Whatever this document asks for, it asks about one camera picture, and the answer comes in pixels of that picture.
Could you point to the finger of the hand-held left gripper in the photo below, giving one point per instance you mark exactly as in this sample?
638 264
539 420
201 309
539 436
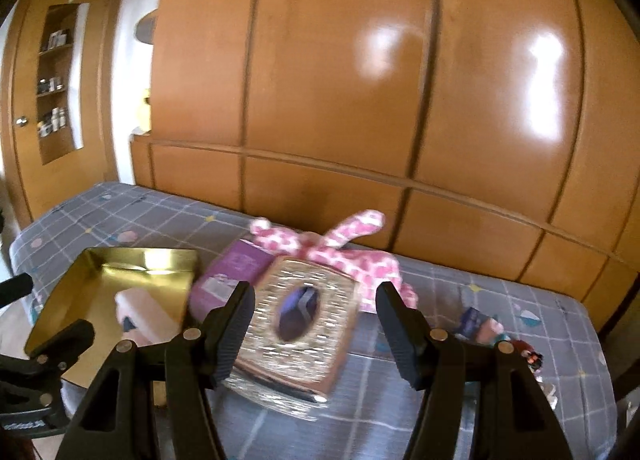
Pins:
17 287
60 342

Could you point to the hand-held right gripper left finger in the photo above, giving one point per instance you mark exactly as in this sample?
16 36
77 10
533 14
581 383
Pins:
235 335

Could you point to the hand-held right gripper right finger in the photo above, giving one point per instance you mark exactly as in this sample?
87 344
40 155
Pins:
400 340

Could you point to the gold tin box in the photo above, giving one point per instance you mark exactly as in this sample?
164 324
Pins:
100 285

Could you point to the pink and blue fuzzy socks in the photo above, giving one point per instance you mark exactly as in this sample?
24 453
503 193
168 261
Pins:
482 330

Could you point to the purple cardboard box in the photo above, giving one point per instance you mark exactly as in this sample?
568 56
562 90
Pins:
235 265

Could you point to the silver embossed tissue box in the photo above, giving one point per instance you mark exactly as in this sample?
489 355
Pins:
325 340

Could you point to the pink sock with blue cuff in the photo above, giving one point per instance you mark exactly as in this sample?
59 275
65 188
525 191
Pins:
150 310

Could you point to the small dark figurine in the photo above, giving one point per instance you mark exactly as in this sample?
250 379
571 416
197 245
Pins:
530 357

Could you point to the metal door knob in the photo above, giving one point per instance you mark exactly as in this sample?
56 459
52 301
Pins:
21 121

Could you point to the group of small bottles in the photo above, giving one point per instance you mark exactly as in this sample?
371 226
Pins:
52 123

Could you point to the wooden door with shelf niche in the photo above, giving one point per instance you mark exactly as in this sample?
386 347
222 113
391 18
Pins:
100 90

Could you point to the wooden wardrobe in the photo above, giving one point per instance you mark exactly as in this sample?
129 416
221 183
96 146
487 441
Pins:
350 65

